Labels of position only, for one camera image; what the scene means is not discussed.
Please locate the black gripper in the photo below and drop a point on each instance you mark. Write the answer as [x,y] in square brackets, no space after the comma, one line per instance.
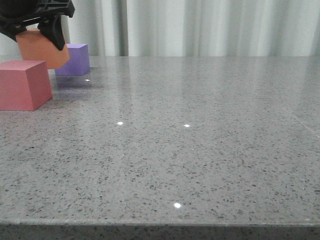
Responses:
[16,14]

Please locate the orange foam cube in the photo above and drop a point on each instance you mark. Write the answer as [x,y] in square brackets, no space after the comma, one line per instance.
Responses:
[34,46]

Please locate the red foam cube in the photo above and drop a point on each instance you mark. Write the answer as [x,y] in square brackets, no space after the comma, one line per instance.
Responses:
[24,85]

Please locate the purple foam cube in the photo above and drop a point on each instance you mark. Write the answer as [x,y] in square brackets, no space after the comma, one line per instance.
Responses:
[79,63]

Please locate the grey-white curtain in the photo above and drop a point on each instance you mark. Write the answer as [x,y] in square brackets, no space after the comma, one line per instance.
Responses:
[208,28]

